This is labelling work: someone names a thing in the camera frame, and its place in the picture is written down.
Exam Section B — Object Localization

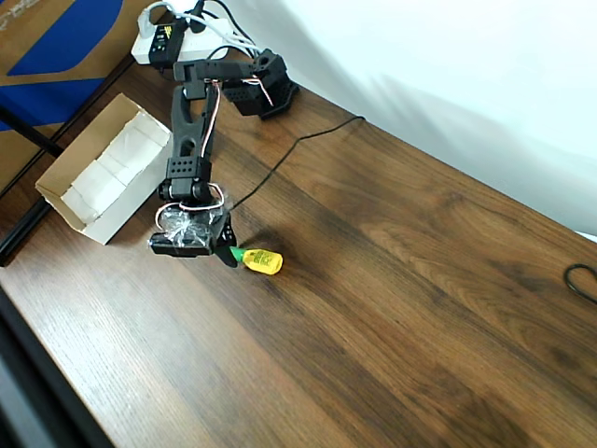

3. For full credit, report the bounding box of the yellow bottle with green cap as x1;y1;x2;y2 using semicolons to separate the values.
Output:
231;246;285;276

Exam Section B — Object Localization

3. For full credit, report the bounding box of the white open cardboard box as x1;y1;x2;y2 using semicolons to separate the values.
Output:
35;91;174;246

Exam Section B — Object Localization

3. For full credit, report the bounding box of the webcam wrapped in clear tape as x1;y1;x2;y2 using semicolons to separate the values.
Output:
147;204;232;259

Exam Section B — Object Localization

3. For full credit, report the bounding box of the white power strip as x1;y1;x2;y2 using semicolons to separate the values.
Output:
130;18;234;66

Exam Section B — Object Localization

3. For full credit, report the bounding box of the black power adapter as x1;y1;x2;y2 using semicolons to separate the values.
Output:
147;21;187;66

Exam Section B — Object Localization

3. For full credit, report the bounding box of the black metal pole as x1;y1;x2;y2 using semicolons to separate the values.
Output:
0;105;64;158

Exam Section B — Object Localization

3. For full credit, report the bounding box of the white charger plug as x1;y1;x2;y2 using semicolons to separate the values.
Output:
137;2;162;41

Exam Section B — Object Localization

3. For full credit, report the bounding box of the large brown blue-printed carton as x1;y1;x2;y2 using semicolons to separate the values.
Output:
0;0;141;197

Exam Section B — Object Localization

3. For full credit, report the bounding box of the thin black webcam cable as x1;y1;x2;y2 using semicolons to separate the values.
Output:
228;115;366;211

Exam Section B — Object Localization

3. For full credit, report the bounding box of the white cable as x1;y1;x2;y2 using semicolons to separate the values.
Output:
176;11;260;52

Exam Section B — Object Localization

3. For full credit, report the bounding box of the black metal rail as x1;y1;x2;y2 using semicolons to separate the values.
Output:
0;198;52;268

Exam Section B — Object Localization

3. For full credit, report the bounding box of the black plug with cable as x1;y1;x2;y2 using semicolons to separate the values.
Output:
191;0;256;48

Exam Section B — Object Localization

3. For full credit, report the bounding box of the black cable loop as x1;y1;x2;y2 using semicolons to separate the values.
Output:
562;263;597;305

